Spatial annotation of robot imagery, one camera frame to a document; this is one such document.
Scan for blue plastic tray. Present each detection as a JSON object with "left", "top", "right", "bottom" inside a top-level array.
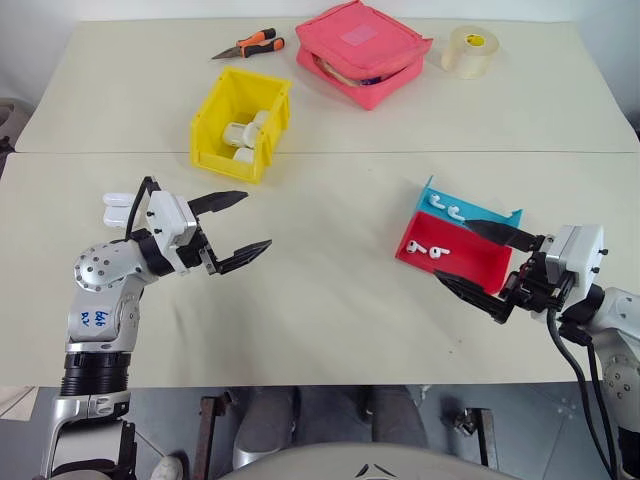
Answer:
[{"left": 414, "top": 174, "right": 524, "bottom": 232}]

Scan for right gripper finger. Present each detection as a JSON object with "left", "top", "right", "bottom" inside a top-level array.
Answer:
[
  {"left": 433, "top": 269, "right": 515, "bottom": 327},
  {"left": 465, "top": 218, "right": 545, "bottom": 253}
]

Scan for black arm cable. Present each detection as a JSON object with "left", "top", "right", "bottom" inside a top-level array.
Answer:
[
  {"left": 124, "top": 175, "right": 162, "bottom": 241},
  {"left": 544, "top": 299, "right": 622, "bottom": 480}
]

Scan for red plastic tray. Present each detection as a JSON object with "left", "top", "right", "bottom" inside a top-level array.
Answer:
[{"left": 394, "top": 210, "right": 517, "bottom": 296}]

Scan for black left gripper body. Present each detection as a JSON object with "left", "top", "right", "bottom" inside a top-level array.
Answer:
[{"left": 173, "top": 225, "right": 222, "bottom": 278}]

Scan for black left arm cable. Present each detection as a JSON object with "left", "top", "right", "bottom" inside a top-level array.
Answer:
[{"left": 124, "top": 175, "right": 162, "bottom": 241}]

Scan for clear tape roll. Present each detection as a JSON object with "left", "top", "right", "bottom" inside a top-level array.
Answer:
[{"left": 440, "top": 24, "right": 502, "bottom": 80}]

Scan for pink fabric zip pouch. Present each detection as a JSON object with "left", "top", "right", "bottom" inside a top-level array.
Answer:
[{"left": 294, "top": 0, "right": 435, "bottom": 112}]

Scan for yellow plastic bin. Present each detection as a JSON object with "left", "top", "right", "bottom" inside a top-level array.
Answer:
[{"left": 189, "top": 66, "right": 293, "bottom": 186}]

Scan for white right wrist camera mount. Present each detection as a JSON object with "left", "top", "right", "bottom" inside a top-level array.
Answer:
[{"left": 543, "top": 224, "right": 607, "bottom": 302}]

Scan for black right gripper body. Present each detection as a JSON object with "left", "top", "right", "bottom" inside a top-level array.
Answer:
[{"left": 499, "top": 251, "right": 572, "bottom": 315}]

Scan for dark grey rounded shape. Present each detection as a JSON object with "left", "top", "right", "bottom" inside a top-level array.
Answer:
[
  {"left": 358, "top": 384, "right": 430, "bottom": 446},
  {"left": 233, "top": 385, "right": 302, "bottom": 467}
]

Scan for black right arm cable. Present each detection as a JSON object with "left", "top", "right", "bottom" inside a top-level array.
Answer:
[{"left": 544, "top": 299, "right": 622, "bottom": 480}]

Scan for rusty metal table leg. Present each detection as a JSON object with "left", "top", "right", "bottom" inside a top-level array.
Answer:
[
  {"left": 453, "top": 406, "right": 501, "bottom": 471},
  {"left": 193, "top": 392, "right": 234, "bottom": 480}
]

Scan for white shoe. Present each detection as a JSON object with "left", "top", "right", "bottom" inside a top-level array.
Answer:
[{"left": 149, "top": 451, "right": 185, "bottom": 480}]

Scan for grey rounded robot torso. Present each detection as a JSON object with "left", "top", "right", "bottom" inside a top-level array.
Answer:
[{"left": 232, "top": 441, "right": 521, "bottom": 480}]

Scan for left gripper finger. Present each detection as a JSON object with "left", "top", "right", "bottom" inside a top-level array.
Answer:
[
  {"left": 187, "top": 190, "right": 250, "bottom": 217},
  {"left": 215, "top": 238, "right": 274, "bottom": 276}
]

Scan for orange black pliers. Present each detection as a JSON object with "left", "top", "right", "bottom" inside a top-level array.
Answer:
[{"left": 210, "top": 27, "right": 287, "bottom": 62}]

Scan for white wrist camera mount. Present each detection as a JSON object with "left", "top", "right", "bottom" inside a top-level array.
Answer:
[
  {"left": 146, "top": 189, "right": 199, "bottom": 252},
  {"left": 543, "top": 224, "right": 607, "bottom": 302}
]

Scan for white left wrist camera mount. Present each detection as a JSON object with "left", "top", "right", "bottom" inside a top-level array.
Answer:
[{"left": 146, "top": 189, "right": 199, "bottom": 252}]

